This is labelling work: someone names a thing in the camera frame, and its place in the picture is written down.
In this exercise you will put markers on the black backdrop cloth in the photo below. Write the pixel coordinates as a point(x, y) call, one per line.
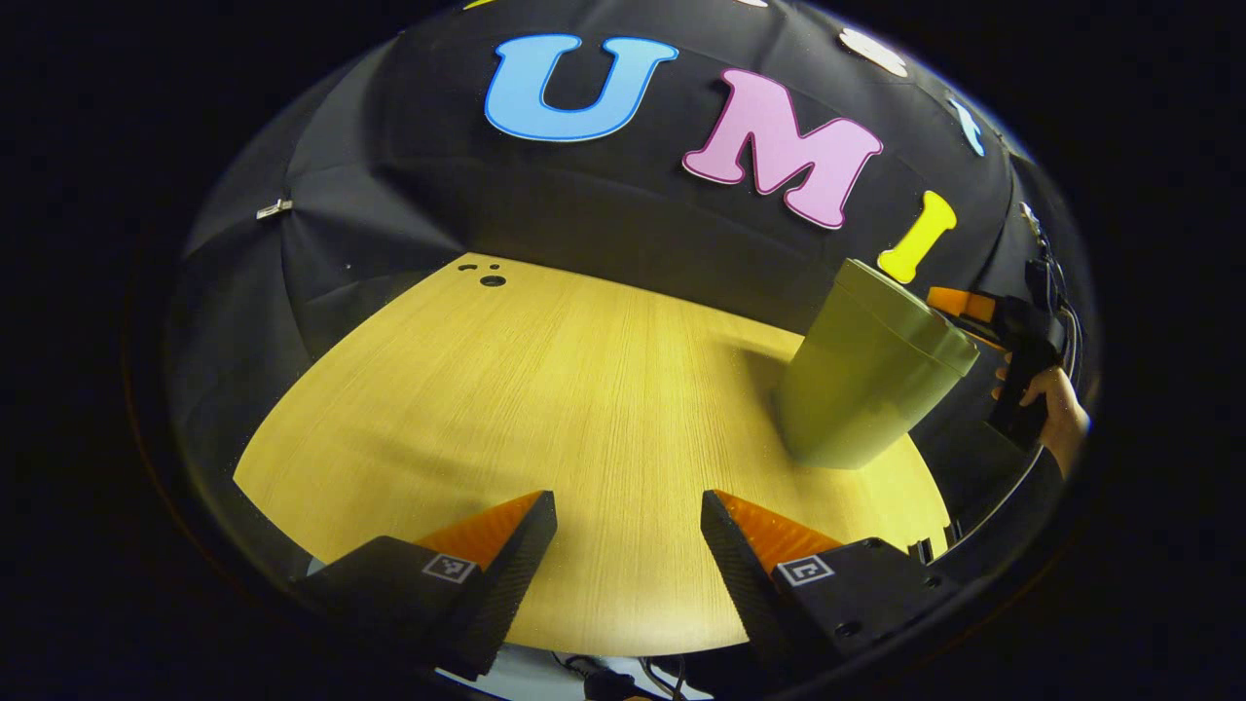
point(584, 214)

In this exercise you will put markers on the wooden desktop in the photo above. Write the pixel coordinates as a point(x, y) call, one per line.
point(535, 389)

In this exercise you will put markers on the silver metal clip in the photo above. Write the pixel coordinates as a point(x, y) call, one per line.
point(274, 208)

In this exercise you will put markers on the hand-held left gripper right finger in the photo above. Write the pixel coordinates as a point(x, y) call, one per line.
point(740, 574)

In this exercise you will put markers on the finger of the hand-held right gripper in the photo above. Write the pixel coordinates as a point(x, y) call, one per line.
point(959, 304)

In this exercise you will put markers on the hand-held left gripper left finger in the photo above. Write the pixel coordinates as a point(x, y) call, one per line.
point(506, 574)

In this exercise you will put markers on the green desktop garbage bin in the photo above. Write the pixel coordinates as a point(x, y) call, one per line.
point(857, 389)

